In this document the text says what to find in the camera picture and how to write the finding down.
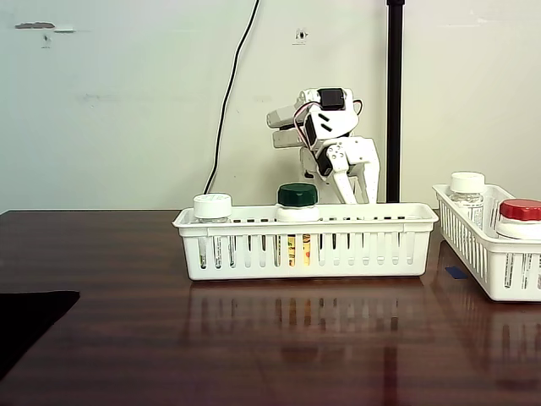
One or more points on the white-capped bottle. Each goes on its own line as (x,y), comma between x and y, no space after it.
(466,182)
(212,205)

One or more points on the green-capped bottle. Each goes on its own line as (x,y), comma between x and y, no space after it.
(297,194)

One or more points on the black vertical pole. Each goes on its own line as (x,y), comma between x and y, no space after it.
(395,84)

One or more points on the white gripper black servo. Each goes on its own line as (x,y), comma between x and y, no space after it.
(358,156)

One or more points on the blue tape strip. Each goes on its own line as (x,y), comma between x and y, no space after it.
(455,272)

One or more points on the white plastic basket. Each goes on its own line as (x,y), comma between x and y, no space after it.
(304,270)
(486,270)

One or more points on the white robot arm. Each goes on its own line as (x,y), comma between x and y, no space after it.
(325,118)

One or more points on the red-capped bottle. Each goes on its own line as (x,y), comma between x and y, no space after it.
(520,210)

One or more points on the black mat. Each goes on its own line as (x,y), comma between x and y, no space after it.
(29,313)

